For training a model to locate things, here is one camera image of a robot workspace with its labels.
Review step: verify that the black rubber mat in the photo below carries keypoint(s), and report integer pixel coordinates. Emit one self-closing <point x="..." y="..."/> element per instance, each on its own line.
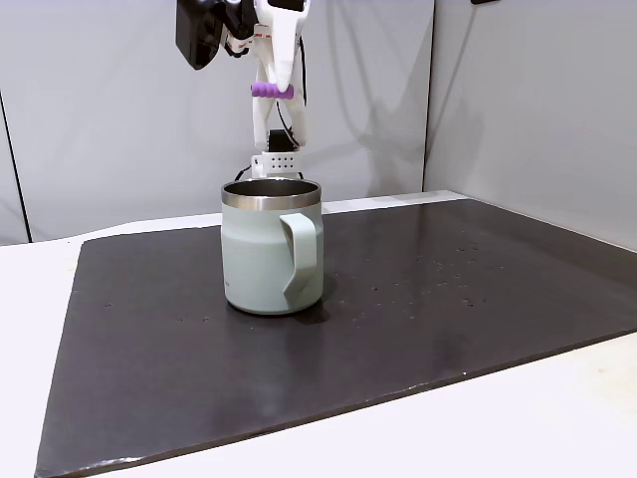
<point x="199" y="373"/>

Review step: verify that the pale green steel mug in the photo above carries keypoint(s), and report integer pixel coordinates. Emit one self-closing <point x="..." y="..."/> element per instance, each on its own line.
<point x="254" y="259"/>

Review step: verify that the black camera box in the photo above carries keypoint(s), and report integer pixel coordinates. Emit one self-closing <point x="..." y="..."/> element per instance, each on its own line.
<point x="199" y="35"/>

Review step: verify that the purple ribbed pen grip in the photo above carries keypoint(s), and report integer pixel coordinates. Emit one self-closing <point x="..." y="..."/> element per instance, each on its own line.
<point x="266" y="90"/>

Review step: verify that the black thin pole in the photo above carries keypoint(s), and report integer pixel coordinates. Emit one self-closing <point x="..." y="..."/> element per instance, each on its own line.
<point x="15" y="169"/>

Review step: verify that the black bracket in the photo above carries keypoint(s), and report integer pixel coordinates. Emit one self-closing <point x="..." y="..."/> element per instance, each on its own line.
<point x="485" y="2"/>

